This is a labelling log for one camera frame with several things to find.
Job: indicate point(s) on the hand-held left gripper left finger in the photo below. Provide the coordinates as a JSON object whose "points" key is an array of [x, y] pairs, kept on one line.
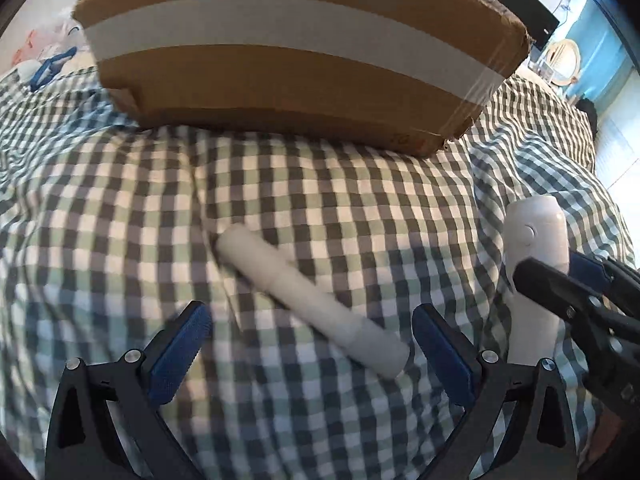
{"points": [[180, 355]]}

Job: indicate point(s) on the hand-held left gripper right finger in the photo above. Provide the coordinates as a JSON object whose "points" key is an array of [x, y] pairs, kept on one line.
{"points": [[445, 355]]}

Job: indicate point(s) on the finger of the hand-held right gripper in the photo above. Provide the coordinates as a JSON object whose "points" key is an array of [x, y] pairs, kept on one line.
{"points": [[595, 272], [560, 290]]}

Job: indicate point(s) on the white handheld device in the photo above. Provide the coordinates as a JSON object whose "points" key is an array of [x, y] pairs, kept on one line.
{"points": [[535, 230]]}

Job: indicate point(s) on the white tube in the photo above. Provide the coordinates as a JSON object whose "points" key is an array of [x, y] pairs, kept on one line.
{"points": [[310, 305]]}

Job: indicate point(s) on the brown cardboard box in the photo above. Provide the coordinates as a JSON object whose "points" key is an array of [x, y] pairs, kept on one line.
{"points": [[300, 85]]}

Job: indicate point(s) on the black bag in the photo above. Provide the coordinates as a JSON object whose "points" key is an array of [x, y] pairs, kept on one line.
{"points": [[590, 115]]}

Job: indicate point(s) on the narrow teal curtain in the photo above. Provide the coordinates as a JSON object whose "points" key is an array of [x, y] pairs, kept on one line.
{"points": [[600, 50]]}

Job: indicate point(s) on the blue cloth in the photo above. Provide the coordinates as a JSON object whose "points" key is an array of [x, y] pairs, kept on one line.
{"points": [[45, 72]]}

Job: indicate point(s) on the orange print plastic bag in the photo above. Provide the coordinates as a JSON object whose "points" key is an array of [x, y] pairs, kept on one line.
{"points": [[35, 40]]}

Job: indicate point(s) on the oval white frame mirror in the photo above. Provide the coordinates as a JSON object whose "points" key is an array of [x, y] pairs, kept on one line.
{"points": [[562, 60]]}

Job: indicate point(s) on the black wall television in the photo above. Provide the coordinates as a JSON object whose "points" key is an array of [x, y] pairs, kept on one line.
{"points": [[525, 10]]}

